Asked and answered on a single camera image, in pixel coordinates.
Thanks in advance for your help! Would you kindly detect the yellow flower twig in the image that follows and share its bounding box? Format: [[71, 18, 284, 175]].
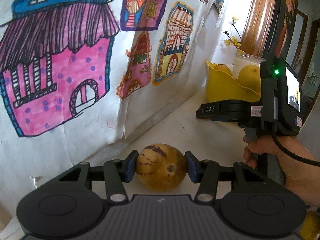
[[223, 16, 245, 54]]

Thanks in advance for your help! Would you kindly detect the white cup in bowl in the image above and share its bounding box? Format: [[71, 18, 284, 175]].
[[232, 53, 265, 79]]

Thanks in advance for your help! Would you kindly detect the yellow pear in bowl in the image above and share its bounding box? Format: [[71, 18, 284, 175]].
[[238, 64, 261, 93]]

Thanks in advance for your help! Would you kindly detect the lady in orange dress painting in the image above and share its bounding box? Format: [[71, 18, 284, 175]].
[[274, 0, 297, 59]]

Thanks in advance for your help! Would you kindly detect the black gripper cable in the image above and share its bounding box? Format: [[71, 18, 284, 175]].
[[272, 133, 320, 168]]

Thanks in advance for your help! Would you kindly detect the houses drawing paper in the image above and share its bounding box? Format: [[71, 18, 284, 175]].
[[1, 0, 215, 201]]

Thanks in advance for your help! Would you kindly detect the yellow-green pear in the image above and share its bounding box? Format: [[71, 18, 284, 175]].
[[298, 209, 320, 240]]

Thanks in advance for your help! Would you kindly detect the striped round melon back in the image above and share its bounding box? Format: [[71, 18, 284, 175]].
[[136, 144, 187, 192]]

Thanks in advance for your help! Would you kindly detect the orange fruit in bowl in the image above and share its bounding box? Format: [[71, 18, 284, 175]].
[[214, 64, 232, 76]]

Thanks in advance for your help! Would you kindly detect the person's right hand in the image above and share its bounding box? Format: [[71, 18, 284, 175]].
[[243, 135, 319, 208]]

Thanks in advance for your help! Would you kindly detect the yellow plastic bowl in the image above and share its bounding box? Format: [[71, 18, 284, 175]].
[[205, 60, 261, 102]]

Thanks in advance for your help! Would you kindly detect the white printed table cloth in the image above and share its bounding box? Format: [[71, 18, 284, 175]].
[[0, 87, 266, 240]]

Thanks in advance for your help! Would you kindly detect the wooden door frame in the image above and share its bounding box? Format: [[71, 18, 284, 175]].
[[241, 0, 277, 57]]

